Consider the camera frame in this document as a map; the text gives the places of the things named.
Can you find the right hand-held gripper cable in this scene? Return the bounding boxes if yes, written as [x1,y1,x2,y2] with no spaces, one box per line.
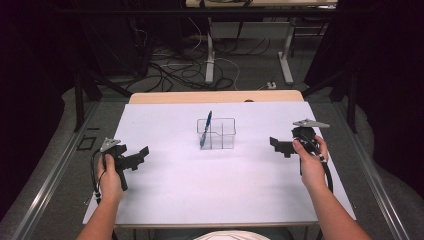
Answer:
[300,133,335,194]

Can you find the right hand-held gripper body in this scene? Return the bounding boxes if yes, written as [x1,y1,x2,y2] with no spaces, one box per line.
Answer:
[291,118,331,177]

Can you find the white-legged background desk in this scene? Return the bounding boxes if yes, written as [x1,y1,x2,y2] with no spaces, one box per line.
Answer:
[184,0,339,86]

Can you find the person's white shirt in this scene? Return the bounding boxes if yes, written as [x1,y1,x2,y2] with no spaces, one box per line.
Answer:
[192,229,272,240]

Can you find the left hand-held gripper cable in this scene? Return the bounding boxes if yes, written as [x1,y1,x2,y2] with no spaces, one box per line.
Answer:
[90,148,109,206]

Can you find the black curtain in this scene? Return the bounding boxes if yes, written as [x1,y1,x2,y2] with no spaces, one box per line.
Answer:
[0,0,101,221]
[304,0,424,201]

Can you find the person's right hand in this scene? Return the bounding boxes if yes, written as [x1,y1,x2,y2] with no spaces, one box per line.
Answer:
[292,134,330,190]

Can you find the clear acrylic organizer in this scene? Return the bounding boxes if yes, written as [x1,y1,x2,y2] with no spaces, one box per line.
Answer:
[196,116,237,151]

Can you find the tangle of black floor cables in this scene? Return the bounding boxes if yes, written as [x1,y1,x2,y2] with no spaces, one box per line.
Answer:
[133,19,273,93]

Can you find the white floor cable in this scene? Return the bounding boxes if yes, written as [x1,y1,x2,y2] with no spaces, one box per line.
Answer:
[186,16,242,92]

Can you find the wooden table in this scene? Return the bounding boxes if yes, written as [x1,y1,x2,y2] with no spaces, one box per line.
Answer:
[82,89,357,231]

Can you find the person's left hand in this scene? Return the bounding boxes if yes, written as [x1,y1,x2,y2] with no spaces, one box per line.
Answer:
[96,152,126,202]

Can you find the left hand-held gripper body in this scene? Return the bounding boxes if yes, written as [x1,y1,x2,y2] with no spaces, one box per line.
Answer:
[99,136,135,193]

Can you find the black horizontal bar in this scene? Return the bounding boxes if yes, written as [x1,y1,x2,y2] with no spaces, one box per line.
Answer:
[54,7,372,16]

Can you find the hand-held gripper cable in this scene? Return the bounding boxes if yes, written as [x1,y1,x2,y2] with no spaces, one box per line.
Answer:
[300,133,335,194]
[90,148,109,206]

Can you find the blue pen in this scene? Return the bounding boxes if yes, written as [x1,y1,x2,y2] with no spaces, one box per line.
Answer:
[198,109,214,150]

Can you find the black metal stand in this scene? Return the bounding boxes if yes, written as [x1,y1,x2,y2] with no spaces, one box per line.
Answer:
[300,67,360,135]
[73,68,133,133]

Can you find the white table mat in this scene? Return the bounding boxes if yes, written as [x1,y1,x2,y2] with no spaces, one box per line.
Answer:
[82,101,357,226]

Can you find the aluminium floor rail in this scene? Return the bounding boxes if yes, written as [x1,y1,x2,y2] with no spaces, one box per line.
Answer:
[332,100,412,240]
[10,100,102,240]

